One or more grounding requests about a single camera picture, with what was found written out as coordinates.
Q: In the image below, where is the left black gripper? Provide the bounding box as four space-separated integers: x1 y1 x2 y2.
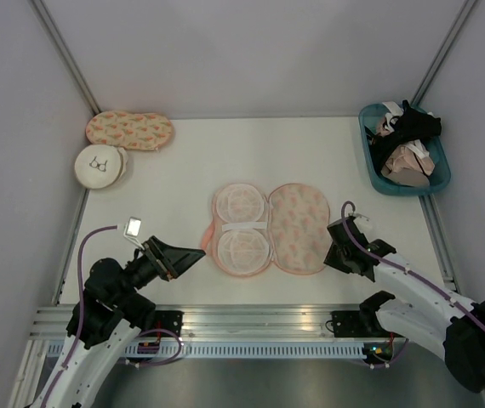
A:
111 234 205 304

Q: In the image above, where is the floral mesh laundry bag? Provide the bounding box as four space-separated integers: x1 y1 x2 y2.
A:
201 183 332 277

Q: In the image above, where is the black bra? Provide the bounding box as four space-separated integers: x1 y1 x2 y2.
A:
364 100 442 172

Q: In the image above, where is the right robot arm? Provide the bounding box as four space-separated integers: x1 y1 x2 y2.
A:
324 216 485 393

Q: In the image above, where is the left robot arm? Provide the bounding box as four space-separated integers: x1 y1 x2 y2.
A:
32 236 206 407

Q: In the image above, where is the taupe bra in basket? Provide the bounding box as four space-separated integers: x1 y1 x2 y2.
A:
381 167 430 188

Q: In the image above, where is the pink bra in basket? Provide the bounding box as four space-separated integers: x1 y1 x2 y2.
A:
371 114 435 178

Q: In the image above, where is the round cream laundry bag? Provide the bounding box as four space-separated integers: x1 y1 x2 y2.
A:
74 144 128 190

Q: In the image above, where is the white bra in basket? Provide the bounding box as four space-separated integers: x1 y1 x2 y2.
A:
382 101 404 131

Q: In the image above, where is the teal plastic basket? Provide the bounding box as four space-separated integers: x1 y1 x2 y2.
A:
358 103 451 196

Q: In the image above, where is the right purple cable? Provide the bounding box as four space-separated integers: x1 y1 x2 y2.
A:
339 200 485 392

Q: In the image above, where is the purple cable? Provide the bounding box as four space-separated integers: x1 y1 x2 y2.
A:
40 224 184 407
339 200 485 392

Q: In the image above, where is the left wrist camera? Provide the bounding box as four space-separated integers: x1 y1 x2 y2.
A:
117 217 144 249

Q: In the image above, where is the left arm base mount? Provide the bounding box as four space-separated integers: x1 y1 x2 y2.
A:
144 309 184 336

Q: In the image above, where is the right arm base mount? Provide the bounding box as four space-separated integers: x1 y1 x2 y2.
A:
325 310 384 338

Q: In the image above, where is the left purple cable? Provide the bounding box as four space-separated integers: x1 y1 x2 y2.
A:
40 224 184 407

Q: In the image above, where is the white slotted cable duct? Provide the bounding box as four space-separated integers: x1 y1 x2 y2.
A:
45 342 365 359

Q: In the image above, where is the aluminium front rail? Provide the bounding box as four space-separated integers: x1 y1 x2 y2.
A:
29 303 485 341

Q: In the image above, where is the right aluminium frame post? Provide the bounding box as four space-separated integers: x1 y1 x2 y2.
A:
410 0 480 105

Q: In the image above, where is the aluminium frame post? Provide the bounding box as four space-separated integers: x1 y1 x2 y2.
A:
410 0 480 105
28 0 101 115

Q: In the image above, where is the left aluminium frame post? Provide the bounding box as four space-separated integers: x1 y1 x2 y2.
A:
28 0 101 115

